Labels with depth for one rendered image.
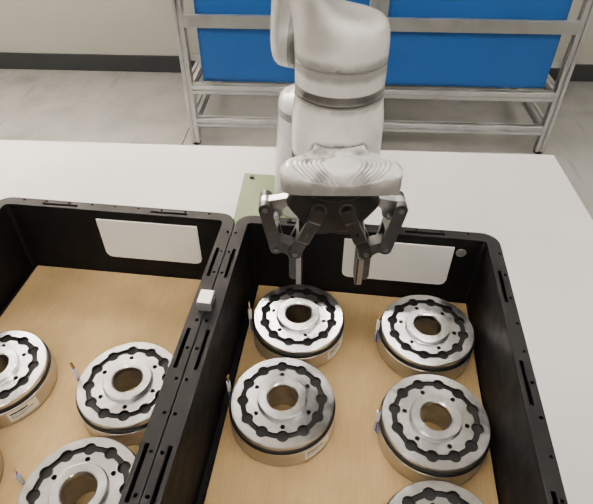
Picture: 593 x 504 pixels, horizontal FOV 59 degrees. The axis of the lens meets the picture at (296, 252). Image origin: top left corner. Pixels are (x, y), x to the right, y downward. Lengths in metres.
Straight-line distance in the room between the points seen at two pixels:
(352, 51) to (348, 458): 0.36
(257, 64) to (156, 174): 1.36
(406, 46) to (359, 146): 2.00
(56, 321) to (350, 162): 0.43
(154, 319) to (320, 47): 0.39
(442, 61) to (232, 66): 0.91
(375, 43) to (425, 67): 2.07
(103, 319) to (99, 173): 0.57
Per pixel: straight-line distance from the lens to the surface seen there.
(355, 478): 0.53
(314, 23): 0.37
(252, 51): 2.41
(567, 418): 0.78
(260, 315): 0.59
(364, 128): 0.41
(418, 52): 2.42
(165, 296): 0.67
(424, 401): 0.53
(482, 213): 1.06
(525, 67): 2.56
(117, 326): 0.66
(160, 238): 0.66
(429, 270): 0.63
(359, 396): 0.57
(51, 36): 3.68
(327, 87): 0.39
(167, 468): 0.43
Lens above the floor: 1.30
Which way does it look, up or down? 42 degrees down
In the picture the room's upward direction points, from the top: straight up
